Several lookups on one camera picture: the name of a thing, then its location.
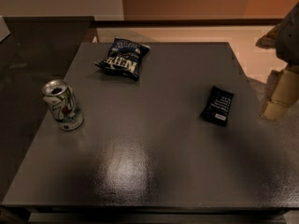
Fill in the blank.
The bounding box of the dark side table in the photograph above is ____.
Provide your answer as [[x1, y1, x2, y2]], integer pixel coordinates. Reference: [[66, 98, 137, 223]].
[[0, 16, 93, 202]]

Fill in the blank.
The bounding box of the blue kettle chips bag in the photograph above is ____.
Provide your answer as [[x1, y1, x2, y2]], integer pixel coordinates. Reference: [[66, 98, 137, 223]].
[[95, 38, 150, 81]]

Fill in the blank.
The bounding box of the black rxbar blueberry wrapper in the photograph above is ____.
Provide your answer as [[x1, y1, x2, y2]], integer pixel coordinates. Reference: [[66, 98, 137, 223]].
[[200, 86, 235, 127]]

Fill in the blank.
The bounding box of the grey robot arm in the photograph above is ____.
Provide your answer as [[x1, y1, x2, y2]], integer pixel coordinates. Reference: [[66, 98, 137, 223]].
[[256, 3, 299, 120]]

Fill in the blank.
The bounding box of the silver 7up soda can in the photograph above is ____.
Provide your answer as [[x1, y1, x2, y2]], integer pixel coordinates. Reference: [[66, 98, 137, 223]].
[[42, 79, 84, 131]]

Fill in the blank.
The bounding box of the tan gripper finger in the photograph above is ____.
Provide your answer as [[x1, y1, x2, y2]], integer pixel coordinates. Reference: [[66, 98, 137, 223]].
[[261, 64, 299, 120]]

